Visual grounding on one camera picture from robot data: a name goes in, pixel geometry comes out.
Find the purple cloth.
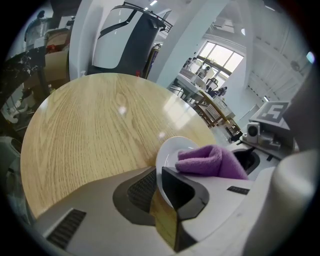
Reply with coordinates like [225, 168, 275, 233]
[174, 144, 249, 181]

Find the white and black machine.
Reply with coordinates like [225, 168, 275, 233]
[91, 1, 174, 79]

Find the large window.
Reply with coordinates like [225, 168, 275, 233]
[196, 40, 245, 79]

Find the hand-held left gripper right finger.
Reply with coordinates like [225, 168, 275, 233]
[161, 166, 255, 256]

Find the white desk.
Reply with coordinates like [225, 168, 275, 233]
[172, 71, 210, 100]

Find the cardboard box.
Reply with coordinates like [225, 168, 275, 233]
[44, 47, 71, 85]

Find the black marble counter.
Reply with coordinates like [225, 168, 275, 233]
[0, 46, 48, 106]

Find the wooden rack with pegboard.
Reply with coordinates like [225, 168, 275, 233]
[196, 96, 237, 129]

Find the black office chair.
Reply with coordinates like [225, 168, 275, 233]
[205, 77, 219, 93]

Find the white plate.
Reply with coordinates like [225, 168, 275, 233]
[155, 135, 201, 209]

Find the clear plastic container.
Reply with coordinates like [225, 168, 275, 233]
[23, 10, 55, 49]

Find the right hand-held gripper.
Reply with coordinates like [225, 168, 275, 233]
[229, 74, 320, 256]

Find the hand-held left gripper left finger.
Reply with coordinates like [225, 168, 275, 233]
[34, 165, 176, 256]

